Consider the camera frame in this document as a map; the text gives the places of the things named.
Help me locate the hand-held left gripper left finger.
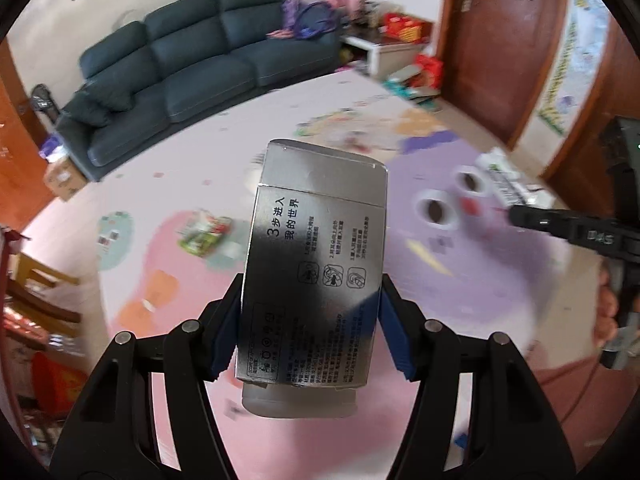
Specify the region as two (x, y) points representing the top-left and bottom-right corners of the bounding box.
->
(47, 272), (246, 480)

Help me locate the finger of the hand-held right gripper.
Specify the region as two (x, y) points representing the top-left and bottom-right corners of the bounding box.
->
(507, 204), (640, 261)

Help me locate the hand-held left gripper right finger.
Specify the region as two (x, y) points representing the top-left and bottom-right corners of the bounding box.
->
(377, 274), (556, 480)

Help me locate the white green packet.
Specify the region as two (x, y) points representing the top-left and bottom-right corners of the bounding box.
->
(474, 146), (538, 207)

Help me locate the green snack bag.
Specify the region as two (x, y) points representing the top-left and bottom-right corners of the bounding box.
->
(177, 209), (233, 257)

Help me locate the silver cardboard box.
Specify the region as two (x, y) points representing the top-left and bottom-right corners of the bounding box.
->
(235, 138), (390, 418)

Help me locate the person's right forearm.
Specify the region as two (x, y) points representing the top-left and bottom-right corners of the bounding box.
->
(535, 345), (640, 463)

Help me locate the printed pink tablecloth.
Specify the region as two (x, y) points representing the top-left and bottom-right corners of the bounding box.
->
(20, 67), (601, 480)

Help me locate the red bucket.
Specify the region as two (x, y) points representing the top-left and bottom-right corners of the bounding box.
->
(32, 352), (88, 411)

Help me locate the brown wooden door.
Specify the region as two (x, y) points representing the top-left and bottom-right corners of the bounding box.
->
(0, 45), (56, 221)
(435, 0), (571, 146)

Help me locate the wooden chair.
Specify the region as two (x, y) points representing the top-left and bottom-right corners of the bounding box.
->
(10, 255), (81, 326)

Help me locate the white cabinet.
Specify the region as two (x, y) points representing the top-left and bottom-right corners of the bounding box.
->
(342, 35), (426, 78)

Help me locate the red box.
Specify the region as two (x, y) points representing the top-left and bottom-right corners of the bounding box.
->
(385, 12), (431, 43)

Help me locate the dark blue sofa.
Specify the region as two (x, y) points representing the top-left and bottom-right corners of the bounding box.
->
(55, 0), (346, 183)

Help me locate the purple backpack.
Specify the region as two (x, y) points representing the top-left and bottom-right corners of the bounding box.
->
(282, 0), (341, 41)

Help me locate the wall poster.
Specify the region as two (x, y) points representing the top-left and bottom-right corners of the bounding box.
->
(537, 0), (611, 136)

